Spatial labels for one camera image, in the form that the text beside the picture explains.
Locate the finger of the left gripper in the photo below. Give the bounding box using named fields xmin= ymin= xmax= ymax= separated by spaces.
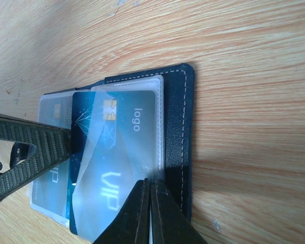
xmin=0 ymin=114 xmax=71 ymax=202

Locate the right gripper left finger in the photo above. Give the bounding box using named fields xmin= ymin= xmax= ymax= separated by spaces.
xmin=94 ymin=178 xmax=149 ymax=243

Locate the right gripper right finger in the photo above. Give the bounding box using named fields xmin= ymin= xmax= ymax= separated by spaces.
xmin=150 ymin=179 xmax=206 ymax=244

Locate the blue VIP card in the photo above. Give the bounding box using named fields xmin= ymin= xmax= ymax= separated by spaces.
xmin=30 ymin=94 xmax=72 ymax=226
xmin=70 ymin=90 xmax=158 ymax=241

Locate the navy blue card holder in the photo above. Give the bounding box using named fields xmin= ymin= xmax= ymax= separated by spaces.
xmin=29 ymin=62 xmax=195 ymax=229

